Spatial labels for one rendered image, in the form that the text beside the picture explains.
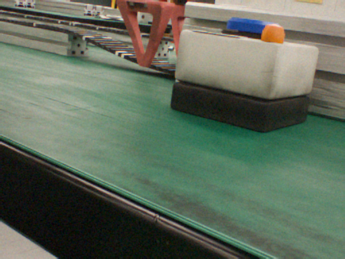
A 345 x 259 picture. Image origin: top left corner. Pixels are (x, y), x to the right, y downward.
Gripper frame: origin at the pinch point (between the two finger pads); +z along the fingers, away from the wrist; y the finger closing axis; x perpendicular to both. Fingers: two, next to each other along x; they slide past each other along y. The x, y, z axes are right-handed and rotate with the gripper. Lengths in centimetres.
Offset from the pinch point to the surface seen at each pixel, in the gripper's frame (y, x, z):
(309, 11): 289, 93, -18
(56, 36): -2.3, 16.8, -0.6
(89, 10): 207, 223, 0
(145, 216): -33.6, -24.5, 1.9
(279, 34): -16.7, -21.1, -4.9
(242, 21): -15.3, -17.5, -5.4
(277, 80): -16.6, -21.5, -1.9
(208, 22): -4.2, -7.9, -4.9
